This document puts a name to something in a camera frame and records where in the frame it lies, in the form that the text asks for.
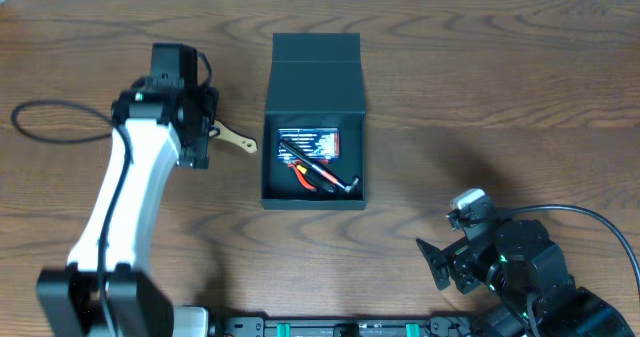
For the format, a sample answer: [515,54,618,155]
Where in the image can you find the orange scraper wooden handle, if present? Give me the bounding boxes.
[209,120,258,154]

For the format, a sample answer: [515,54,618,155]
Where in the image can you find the small claw hammer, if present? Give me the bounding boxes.
[279,139,361,194]

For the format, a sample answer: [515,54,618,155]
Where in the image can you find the black yellow screwdriver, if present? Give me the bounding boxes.
[305,167,336,194]

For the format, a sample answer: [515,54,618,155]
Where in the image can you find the blue screwdriver set case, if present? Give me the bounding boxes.
[278,128,340,161]

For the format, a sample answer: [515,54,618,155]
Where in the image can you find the red handled pliers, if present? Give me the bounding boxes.
[288,162,317,192]

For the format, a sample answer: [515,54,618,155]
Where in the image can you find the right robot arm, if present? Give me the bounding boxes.
[416,196,633,336]

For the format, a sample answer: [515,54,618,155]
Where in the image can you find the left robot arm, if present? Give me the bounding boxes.
[36,43,218,336]

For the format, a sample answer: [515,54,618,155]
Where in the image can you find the black open gift box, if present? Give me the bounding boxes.
[261,33,367,210]

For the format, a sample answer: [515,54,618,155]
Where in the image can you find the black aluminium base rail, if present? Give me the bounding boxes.
[209,316,474,337]

